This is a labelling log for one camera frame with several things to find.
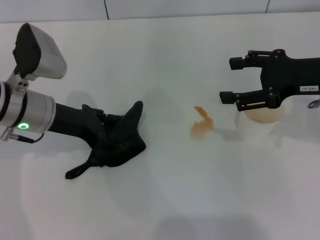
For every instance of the dark blue rag with loop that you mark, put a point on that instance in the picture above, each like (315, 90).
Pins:
(130, 130)

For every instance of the brown liquid stain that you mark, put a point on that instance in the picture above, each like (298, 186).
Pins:
(202, 128)

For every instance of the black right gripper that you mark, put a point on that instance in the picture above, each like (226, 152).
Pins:
(287, 75)

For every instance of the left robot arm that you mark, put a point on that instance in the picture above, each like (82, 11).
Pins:
(32, 110)

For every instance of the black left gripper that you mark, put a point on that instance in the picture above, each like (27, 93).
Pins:
(75, 122)

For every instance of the white plastic cup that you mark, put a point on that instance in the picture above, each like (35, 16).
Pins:
(255, 130)

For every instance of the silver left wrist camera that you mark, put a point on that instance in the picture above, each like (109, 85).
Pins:
(47, 55)

